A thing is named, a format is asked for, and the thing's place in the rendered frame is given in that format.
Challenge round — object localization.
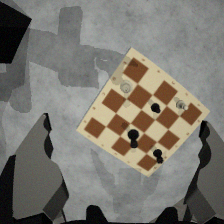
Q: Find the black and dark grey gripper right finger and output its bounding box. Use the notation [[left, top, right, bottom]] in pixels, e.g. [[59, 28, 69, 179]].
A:
[[183, 120, 224, 224]]

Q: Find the brown and cream chessboard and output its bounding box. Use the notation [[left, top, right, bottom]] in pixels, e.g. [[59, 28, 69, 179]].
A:
[[76, 47, 210, 177]]

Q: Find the white pawn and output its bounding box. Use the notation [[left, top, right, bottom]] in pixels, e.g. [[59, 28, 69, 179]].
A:
[[176, 100, 188, 110]]

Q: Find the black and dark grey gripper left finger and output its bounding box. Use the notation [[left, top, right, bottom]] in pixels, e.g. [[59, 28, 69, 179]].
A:
[[0, 113, 69, 224]]

